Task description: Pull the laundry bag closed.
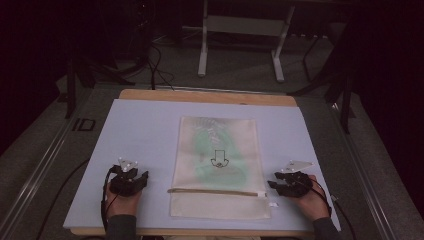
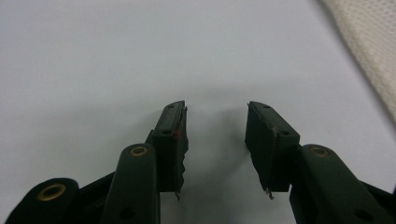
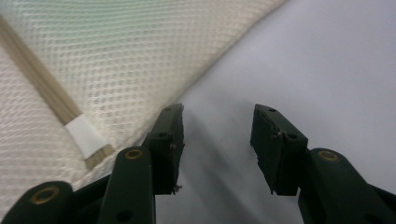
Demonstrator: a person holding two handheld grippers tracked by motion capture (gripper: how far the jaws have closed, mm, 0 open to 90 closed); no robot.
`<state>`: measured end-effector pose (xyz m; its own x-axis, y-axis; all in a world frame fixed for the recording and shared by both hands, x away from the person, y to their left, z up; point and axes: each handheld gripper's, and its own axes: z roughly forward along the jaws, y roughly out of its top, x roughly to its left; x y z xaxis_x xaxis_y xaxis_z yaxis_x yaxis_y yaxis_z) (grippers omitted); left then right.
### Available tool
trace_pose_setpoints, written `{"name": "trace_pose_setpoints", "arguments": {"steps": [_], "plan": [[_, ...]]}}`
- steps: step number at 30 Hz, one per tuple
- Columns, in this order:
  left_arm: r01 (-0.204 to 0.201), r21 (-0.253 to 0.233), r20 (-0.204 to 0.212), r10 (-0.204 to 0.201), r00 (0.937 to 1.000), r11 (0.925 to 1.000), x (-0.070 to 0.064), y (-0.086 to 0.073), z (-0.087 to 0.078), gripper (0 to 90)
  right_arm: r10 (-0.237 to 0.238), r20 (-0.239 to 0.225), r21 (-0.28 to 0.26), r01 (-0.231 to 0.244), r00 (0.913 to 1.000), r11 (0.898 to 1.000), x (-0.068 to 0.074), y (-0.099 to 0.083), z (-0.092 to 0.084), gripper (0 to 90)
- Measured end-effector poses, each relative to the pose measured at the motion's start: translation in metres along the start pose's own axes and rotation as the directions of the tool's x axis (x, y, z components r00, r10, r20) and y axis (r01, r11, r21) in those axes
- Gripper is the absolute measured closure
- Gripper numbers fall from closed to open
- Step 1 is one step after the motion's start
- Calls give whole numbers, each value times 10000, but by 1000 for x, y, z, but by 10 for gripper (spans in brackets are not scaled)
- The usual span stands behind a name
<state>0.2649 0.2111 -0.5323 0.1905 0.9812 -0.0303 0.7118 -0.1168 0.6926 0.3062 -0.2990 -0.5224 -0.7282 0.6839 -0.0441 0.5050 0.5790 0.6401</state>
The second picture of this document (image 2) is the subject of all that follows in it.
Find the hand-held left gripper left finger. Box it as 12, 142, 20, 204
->
145, 100, 190, 202

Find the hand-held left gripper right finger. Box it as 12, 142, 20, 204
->
244, 100, 302, 201

